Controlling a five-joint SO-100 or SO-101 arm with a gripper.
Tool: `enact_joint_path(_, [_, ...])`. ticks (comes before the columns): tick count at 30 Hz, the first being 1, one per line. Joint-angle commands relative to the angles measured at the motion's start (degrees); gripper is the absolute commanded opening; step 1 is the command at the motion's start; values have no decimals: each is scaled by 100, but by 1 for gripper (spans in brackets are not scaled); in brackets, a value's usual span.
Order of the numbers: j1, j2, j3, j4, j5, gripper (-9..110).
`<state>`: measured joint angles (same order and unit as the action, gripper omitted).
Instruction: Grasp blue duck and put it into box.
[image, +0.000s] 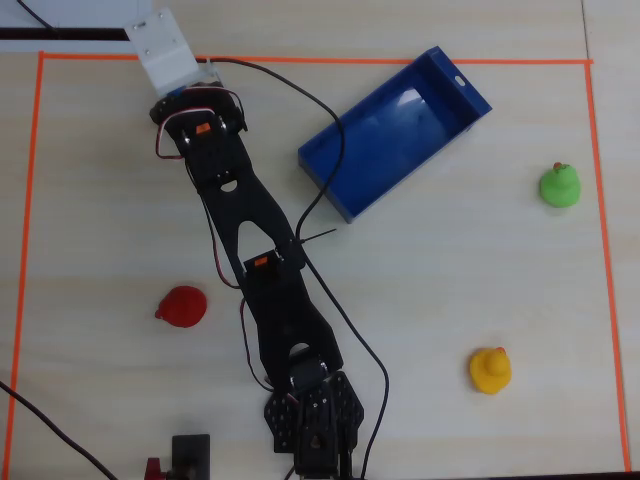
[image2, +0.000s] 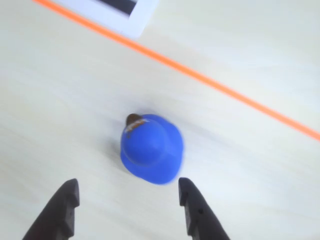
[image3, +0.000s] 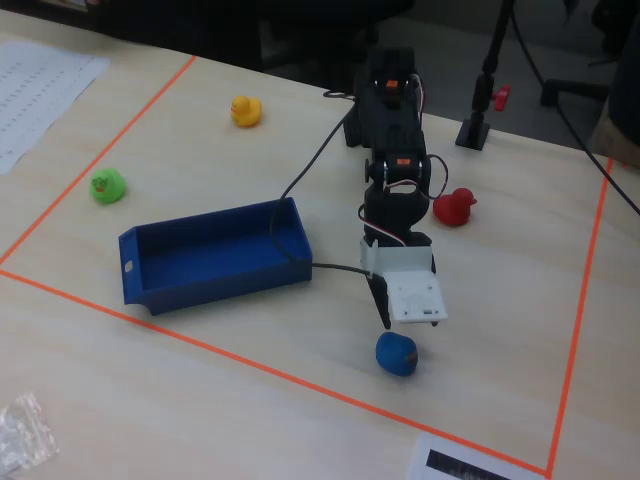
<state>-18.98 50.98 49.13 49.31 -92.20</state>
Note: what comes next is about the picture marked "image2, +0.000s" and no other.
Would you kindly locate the white paper with black stripe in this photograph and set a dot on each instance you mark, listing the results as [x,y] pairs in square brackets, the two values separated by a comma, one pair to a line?
[140,22]

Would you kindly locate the blue rubber duck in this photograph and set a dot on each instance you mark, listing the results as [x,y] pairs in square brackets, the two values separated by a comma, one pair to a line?
[152,150]

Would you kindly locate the orange tape strip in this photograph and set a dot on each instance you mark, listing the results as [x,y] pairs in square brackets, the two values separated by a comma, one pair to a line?
[175,65]

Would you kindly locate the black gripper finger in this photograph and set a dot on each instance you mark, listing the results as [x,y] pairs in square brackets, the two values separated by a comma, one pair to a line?
[202,220]
[57,215]

